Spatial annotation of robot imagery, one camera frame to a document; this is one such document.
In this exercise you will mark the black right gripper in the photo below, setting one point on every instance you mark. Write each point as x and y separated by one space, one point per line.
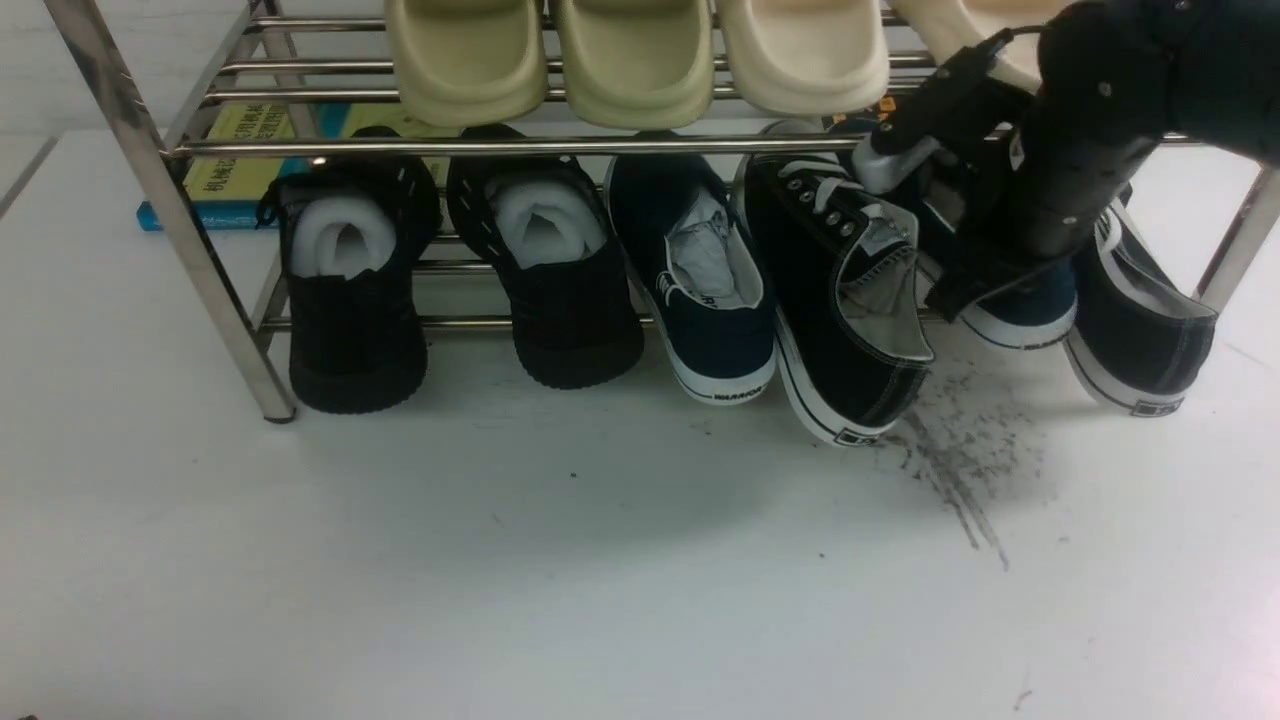
1100 111

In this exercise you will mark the navy slip-on shoe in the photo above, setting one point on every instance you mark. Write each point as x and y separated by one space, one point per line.
697 272
1036 315

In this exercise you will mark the black canvas lace-up shoe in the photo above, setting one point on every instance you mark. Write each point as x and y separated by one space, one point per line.
842 264
1137 343

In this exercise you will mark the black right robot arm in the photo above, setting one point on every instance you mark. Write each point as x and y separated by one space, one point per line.
1223 79

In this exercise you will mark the stainless steel shoe rack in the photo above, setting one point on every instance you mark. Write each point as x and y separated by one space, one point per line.
258 62

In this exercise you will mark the cream slipper far right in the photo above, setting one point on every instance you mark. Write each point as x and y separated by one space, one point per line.
946 26

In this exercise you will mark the cream slipper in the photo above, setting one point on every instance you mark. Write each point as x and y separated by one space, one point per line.
946 26
806 58

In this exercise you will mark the black book with orange text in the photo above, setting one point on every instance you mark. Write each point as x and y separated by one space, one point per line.
863 121

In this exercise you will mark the green slipper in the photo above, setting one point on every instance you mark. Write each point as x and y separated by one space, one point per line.
461 64
639 65

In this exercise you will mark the black knit sneaker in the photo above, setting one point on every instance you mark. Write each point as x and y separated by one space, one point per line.
539 221
351 230

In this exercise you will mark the green slipper far left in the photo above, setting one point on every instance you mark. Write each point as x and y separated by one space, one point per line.
461 64

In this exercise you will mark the black knit sneaker far left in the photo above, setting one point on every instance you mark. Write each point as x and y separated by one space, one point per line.
351 230

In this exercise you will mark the yellow and blue book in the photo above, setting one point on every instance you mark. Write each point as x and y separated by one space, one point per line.
225 192

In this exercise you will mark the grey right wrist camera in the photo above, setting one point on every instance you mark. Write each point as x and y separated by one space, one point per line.
960 102

